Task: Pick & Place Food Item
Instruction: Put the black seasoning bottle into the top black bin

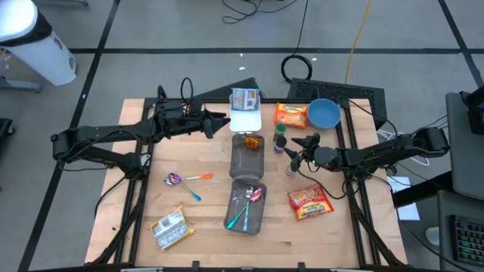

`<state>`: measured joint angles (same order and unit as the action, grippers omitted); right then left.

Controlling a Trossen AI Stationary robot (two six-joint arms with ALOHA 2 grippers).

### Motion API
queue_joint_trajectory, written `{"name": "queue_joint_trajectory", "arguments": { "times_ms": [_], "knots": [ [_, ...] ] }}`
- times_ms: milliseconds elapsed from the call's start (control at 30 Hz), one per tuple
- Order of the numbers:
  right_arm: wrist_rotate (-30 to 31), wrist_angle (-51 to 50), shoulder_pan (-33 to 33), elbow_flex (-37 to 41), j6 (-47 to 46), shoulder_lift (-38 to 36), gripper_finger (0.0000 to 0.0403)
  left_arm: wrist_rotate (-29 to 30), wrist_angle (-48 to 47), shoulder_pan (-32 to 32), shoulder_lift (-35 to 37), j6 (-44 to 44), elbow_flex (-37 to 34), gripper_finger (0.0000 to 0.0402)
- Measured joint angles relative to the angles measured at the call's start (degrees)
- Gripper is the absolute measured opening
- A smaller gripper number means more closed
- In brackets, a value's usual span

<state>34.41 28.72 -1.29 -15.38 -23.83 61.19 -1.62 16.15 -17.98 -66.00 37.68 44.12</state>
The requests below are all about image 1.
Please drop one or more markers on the computer mouse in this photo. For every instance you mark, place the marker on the computer mouse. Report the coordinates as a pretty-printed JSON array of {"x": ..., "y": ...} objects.
[{"x": 433, "y": 236}]

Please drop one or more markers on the grey rounded panel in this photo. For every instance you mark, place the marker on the grey rounded panel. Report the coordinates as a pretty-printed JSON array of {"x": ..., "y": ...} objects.
[{"x": 465, "y": 158}]

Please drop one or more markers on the blue ramen noodle packet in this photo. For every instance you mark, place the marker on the blue ramen noodle packet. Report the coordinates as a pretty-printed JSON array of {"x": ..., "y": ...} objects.
[{"x": 246, "y": 99}]

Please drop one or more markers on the black perforated case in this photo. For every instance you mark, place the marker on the black perforated case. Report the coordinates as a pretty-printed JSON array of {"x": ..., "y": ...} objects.
[{"x": 332, "y": 88}]

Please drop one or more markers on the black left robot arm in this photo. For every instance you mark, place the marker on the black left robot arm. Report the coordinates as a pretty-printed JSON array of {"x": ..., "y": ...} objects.
[{"x": 113, "y": 132}]

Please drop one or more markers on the clear glass spice jar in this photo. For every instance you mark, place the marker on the clear glass spice jar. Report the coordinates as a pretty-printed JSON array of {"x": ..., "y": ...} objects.
[{"x": 290, "y": 174}]

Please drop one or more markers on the white trash can black bag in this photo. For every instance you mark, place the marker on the white trash can black bag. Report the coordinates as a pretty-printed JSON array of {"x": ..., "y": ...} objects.
[{"x": 45, "y": 56}]

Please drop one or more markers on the white paper sheet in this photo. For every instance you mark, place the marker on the white paper sheet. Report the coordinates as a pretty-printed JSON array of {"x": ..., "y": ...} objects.
[{"x": 406, "y": 211}]

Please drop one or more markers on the orange brown seasoning packet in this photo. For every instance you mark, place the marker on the orange brown seasoning packet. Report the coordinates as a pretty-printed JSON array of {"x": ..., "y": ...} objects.
[{"x": 252, "y": 143}]

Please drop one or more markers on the silver foil snack packet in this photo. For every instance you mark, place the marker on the silver foil snack packet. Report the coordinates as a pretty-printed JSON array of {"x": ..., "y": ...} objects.
[{"x": 172, "y": 228}]

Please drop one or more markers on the orange ramen noodle packet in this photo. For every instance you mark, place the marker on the orange ramen noodle packet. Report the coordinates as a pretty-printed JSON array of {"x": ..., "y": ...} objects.
[{"x": 291, "y": 115}]

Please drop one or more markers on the wooden desk grey legs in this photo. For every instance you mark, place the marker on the wooden desk grey legs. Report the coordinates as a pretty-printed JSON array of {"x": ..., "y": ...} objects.
[{"x": 19, "y": 85}]

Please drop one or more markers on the black aluminium table frame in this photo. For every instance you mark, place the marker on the black aluminium table frame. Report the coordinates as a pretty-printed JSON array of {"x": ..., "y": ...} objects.
[{"x": 219, "y": 101}]

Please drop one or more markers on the dark grey side desk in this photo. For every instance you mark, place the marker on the dark grey side desk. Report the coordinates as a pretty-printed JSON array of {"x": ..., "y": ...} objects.
[{"x": 444, "y": 257}]

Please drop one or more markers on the green lid spice jar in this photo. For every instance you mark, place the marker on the green lid spice jar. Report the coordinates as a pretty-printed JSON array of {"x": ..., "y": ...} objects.
[{"x": 280, "y": 130}]

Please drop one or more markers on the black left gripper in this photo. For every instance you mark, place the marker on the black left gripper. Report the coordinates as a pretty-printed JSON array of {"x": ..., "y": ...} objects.
[{"x": 194, "y": 121}]

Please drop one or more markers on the blue bowl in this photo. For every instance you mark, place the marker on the blue bowl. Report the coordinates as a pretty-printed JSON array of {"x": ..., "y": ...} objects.
[{"x": 324, "y": 114}]

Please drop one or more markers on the red ramen noodle packet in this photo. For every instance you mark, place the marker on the red ramen noodle packet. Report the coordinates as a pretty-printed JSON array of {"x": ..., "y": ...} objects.
[{"x": 310, "y": 202}]

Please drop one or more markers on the purple label spice jar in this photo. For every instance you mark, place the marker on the purple label spice jar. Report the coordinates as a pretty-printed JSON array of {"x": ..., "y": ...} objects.
[{"x": 280, "y": 145}]

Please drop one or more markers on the black caster base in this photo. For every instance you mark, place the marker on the black caster base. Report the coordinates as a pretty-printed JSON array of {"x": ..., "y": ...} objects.
[{"x": 5, "y": 126}]

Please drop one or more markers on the black device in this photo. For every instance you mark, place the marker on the black device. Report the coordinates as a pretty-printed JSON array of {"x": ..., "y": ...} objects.
[{"x": 474, "y": 113}]

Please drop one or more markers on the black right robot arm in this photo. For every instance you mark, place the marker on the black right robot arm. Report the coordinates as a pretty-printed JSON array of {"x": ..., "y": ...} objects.
[{"x": 378, "y": 153}]

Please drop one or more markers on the backlit keyboard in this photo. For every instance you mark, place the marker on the backlit keyboard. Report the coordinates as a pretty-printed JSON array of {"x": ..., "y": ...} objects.
[{"x": 469, "y": 242}]

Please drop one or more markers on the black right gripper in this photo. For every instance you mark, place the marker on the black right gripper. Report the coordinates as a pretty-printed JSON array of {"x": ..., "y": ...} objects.
[{"x": 311, "y": 155}]

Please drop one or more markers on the white plastic bin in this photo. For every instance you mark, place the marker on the white plastic bin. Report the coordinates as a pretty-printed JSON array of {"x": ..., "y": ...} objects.
[{"x": 246, "y": 122}]

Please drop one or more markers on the grey translucent plastic bin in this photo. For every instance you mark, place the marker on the grey translucent plastic bin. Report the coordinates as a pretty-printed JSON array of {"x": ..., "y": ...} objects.
[
  {"x": 236, "y": 219},
  {"x": 246, "y": 166}
]

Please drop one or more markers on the black flat wedge panel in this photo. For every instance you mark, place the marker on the black flat wedge panel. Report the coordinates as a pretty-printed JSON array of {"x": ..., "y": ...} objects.
[{"x": 219, "y": 92}]

